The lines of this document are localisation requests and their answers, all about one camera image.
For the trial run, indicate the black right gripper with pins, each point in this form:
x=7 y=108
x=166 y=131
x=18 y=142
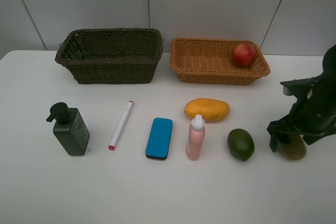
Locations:
x=313 y=114

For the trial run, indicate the brown kiwi fruit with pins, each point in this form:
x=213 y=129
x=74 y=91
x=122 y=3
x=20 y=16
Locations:
x=295 y=149

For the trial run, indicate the green avocado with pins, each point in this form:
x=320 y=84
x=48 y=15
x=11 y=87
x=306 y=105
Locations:
x=240 y=144

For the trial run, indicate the yellow mango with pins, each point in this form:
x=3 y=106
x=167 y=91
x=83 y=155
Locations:
x=211 y=110

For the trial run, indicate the red pomegranate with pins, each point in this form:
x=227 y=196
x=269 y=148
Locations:
x=243 y=55

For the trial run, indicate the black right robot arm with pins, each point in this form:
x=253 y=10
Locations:
x=328 y=66

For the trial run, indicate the pink bottle white cap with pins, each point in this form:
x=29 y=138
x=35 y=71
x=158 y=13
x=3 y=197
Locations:
x=195 y=137

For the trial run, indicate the orange wicker basket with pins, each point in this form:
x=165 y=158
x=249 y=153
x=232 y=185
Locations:
x=209 y=61

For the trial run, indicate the blue whiteboard eraser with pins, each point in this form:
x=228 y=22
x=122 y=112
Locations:
x=159 y=139

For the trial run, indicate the white marker pink caps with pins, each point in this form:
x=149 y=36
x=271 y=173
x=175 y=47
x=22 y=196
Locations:
x=121 y=125

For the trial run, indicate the dark brown wicker basket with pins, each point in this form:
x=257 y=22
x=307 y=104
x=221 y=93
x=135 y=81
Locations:
x=111 y=56

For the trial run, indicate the dark green pump bottle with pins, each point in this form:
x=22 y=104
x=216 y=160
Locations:
x=69 y=129

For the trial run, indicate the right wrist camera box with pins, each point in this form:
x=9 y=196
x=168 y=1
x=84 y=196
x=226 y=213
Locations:
x=298 y=87

